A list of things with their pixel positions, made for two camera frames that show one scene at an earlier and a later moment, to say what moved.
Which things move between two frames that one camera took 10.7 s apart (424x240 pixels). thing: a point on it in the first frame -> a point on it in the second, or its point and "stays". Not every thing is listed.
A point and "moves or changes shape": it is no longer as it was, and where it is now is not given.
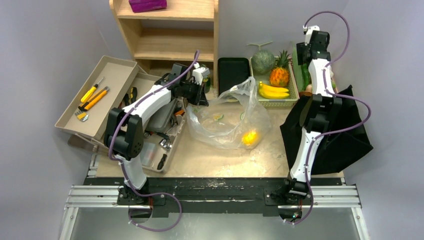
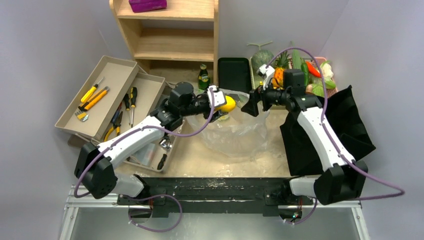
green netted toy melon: (262, 61) stays
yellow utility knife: (97, 97) stays
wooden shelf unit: (157, 39) stays
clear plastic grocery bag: (236, 120) moves or changes shape
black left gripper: (199, 98) -> (211, 116)
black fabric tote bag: (347, 139) stays
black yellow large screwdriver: (133, 93) stays
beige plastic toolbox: (116, 83) stays
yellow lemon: (250, 137) -> (229, 107)
